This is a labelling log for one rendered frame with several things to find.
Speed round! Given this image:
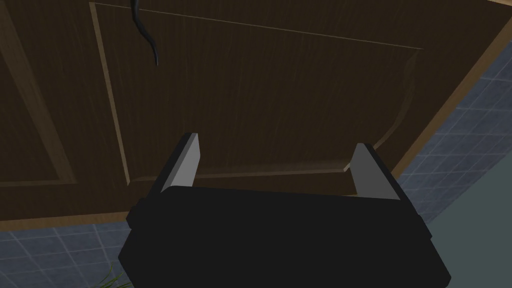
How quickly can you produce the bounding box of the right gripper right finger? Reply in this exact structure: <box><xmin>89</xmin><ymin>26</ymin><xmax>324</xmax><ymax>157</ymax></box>
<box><xmin>349</xmin><ymin>142</ymin><xmax>401</xmax><ymax>201</ymax></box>

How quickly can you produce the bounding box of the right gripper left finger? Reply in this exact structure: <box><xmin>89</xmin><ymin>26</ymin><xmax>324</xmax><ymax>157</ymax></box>
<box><xmin>149</xmin><ymin>132</ymin><xmax>201</xmax><ymax>197</ymax></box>

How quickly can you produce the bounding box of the brown cupboard door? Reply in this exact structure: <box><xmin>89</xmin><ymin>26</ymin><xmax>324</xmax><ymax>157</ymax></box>
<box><xmin>88</xmin><ymin>1</ymin><xmax>425</xmax><ymax>187</ymax></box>

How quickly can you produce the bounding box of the green plant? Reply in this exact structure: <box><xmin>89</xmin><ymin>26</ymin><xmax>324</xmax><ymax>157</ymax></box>
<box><xmin>91</xmin><ymin>263</ymin><xmax>133</xmax><ymax>288</ymax></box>

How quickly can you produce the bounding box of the dark brown wooden cupboard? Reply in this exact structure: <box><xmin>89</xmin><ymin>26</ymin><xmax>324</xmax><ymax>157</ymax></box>
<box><xmin>0</xmin><ymin>0</ymin><xmax>512</xmax><ymax>233</ymax></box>

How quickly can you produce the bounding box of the black curved door handle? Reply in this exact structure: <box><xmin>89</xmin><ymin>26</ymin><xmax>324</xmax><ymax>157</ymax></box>
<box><xmin>131</xmin><ymin>0</ymin><xmax>160</xmax><ymax>67</ymax></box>

